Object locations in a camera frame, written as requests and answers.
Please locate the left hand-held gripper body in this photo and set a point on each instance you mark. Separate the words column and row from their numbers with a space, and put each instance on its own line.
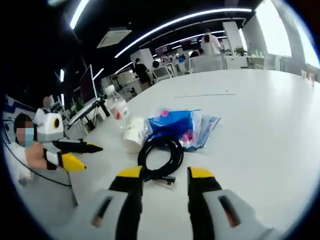
column 47, row 125

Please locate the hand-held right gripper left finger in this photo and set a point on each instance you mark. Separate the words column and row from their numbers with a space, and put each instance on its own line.
column 110, row 207

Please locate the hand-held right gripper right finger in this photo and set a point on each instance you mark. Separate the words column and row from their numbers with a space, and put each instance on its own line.
column 207, row 200

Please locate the clear plastic bottle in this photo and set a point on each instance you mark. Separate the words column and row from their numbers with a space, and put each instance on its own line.
column 117, row 105

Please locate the white paper cup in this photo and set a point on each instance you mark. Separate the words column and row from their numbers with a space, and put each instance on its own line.
column 133, row 135

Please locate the blue flowered tissue packet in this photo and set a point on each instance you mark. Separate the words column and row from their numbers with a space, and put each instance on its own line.
column 172, row 122

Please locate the person's left hand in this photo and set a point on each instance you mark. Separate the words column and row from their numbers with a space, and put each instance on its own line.
column 36, row 156

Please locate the black tripod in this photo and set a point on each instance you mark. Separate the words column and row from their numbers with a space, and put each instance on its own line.
column 100, row 105

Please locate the dark monitor screen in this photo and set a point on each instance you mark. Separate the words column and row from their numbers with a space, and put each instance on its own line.
column 87, row 85

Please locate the white table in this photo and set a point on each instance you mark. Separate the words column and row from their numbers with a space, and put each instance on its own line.
column 250, row 125

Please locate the clear tape strip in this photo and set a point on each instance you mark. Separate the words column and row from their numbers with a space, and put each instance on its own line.
column 205, row 95

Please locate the ceiling air vent panel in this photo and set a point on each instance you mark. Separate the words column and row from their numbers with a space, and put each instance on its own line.
column 113, row 38

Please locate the long ceiling light strip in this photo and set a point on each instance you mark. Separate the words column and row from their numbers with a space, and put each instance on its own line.
column 78, row 15
column 175, row 21

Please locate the white office chair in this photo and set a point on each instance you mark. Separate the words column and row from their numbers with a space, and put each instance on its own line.
column 162, row 73

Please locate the white cabinet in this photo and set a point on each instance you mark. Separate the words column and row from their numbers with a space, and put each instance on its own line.
column 236, row 62

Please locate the green potted plant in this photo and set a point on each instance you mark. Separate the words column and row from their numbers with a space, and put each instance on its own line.
column 240, row 50

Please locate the small pink card stand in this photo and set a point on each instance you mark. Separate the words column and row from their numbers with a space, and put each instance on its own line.
column 310, row 76

